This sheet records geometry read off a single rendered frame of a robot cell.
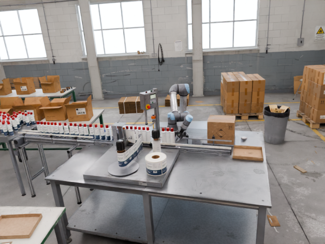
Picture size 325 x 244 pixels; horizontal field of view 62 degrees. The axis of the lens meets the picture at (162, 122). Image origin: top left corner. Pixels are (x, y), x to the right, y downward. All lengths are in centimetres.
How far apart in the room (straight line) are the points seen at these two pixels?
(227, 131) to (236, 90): 321
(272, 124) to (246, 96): 138
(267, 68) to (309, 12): 177
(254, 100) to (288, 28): 294
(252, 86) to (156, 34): 343
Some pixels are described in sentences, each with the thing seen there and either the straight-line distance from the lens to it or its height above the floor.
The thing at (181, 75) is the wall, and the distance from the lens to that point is 844.
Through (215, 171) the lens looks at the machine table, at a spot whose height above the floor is 83.
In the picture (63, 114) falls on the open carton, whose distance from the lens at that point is 476.
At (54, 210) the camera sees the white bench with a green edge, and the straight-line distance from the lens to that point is 253.
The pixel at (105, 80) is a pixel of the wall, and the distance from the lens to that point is 888.
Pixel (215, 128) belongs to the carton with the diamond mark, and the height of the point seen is 104.
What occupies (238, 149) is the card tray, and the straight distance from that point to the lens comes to 314.
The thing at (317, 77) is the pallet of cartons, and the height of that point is 102.
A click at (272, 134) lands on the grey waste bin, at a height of 19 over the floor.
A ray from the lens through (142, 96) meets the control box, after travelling 304.
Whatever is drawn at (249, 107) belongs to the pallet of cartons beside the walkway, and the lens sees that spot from 644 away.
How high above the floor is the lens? 221
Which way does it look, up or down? 20 degrees down
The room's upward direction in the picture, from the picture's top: 4 degrees counter-clockwise
